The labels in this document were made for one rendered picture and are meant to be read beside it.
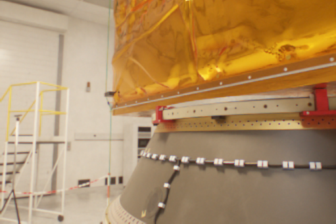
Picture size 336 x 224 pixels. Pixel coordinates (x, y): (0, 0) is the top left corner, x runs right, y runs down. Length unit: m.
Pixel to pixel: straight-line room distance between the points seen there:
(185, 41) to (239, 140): 0.59
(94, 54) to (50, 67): 1.47
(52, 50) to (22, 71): 1.04
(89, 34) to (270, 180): 8.83
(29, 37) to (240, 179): 8.24
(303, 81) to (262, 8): 0.31
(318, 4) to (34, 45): 8.29
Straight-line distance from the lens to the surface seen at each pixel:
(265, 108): 1.10
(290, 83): 1.04
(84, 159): 8.99
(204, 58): 1.28
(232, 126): 1.15
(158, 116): 1.45
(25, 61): 8.71
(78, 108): 8.93
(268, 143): 1.08
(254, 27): 1.12
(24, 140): 5.65
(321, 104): 1.08
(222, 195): 1.05
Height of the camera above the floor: 1.58
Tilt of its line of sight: 8 degrees up
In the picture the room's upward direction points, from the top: straight up
